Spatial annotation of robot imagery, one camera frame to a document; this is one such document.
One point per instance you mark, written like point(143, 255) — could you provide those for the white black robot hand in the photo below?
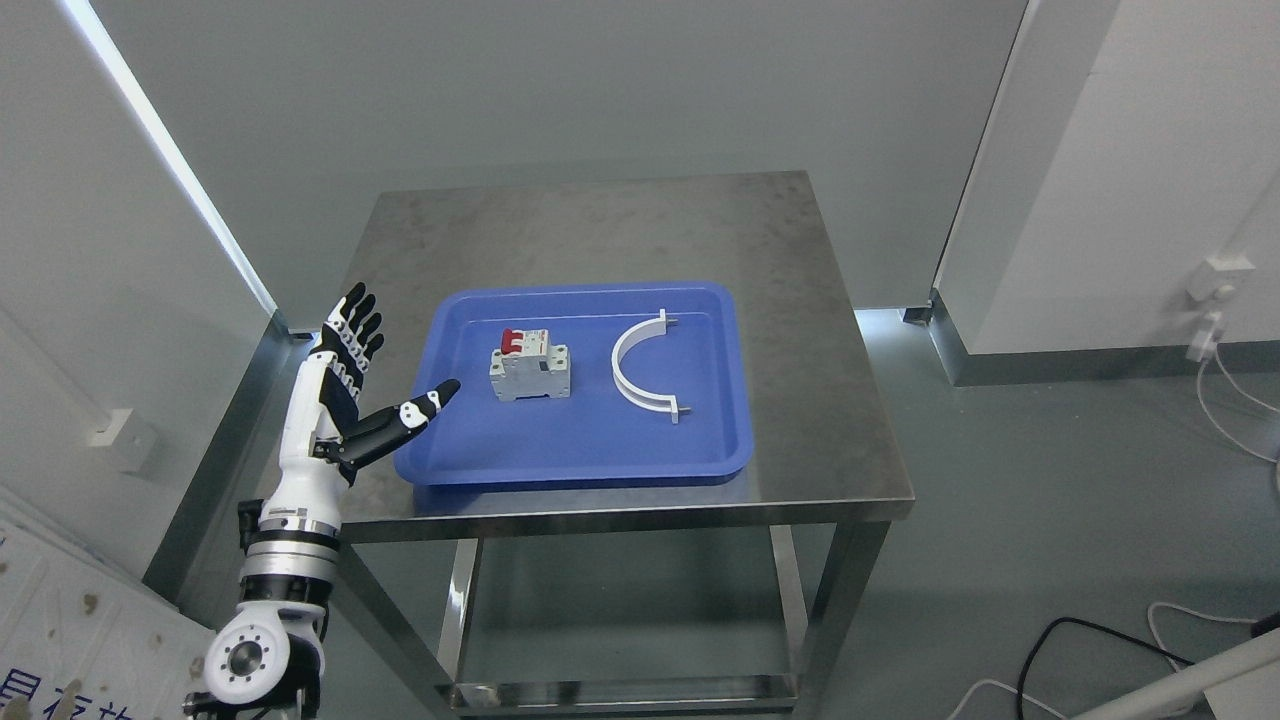
point(325, 439)

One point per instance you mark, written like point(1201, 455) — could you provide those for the grey red circuit breaker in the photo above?
point(526, 364)

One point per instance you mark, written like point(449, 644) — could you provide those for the blue plastic tray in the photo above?
point(593, 438)

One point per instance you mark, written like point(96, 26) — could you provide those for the white printed sign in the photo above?
point(80, 639)

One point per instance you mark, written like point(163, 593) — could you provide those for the stainless steel table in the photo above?
point(826, 478)

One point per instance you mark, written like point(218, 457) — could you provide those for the white power plug adapter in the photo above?
point(1206, 337)

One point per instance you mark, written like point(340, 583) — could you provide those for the white desk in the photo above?
point(1240, 683)

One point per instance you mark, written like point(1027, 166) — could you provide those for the white wall box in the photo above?
point(126, 443)

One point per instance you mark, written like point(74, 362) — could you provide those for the white semicircular bracket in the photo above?
point(639, 367)

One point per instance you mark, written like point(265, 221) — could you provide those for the white wall socket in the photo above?
point(1217, 279)

